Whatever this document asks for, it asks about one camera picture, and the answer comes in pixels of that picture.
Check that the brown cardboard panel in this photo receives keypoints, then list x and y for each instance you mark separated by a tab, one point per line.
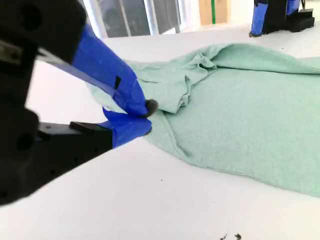
221	12

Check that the mint green t-shirt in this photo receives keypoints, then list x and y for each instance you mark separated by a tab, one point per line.
237	112

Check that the green pole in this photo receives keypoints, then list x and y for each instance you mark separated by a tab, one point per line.
213	12

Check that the glass door with white frame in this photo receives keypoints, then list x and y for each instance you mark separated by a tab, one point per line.
135	17

